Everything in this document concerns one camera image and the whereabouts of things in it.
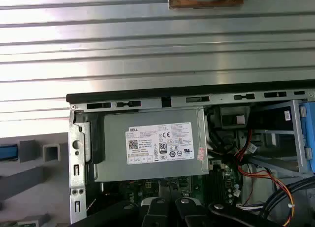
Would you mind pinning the grey power supply unit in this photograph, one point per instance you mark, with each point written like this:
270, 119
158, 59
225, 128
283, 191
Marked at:
118, 138

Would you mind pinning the black PC case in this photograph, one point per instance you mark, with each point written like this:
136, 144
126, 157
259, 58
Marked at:
147, 91

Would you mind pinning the blue plastic drive carrier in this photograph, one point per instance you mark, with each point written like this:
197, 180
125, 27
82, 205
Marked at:
308, 128

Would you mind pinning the grey parts rack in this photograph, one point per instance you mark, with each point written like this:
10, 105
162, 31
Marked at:
24, 177

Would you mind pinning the tall metal disk bay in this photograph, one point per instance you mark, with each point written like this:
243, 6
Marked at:
296, 128

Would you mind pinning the green motherboard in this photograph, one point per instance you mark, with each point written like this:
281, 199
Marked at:
133, 187

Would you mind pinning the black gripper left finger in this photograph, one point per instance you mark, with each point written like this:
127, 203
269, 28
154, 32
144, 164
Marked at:
157, 212

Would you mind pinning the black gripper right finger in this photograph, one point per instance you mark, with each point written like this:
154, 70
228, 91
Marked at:
187, 212

